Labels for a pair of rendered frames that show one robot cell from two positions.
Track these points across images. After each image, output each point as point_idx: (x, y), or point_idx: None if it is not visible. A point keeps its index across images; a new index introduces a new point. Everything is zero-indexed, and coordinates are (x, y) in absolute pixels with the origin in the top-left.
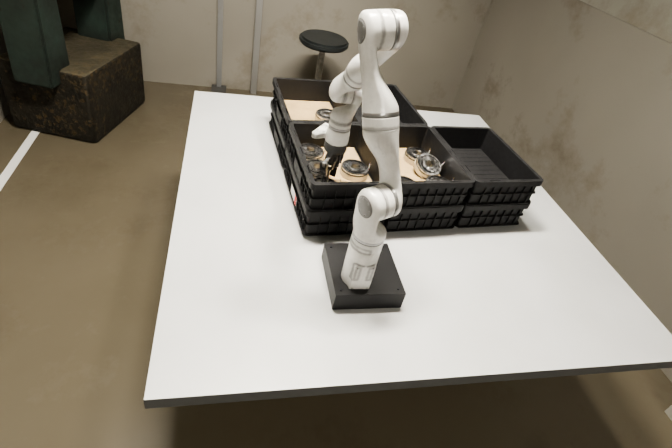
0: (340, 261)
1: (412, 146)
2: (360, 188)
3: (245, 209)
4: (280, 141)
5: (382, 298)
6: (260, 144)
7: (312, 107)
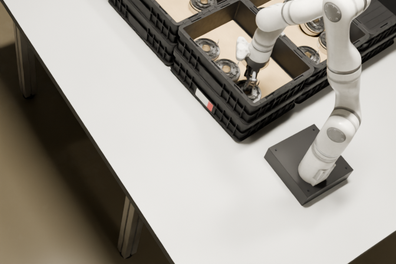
0: (291, 161)
1: None
2: (287, 89)
3: (169, 134)
4: (149, 33)
5: (337, 181)
6: (121, 39)
7: None
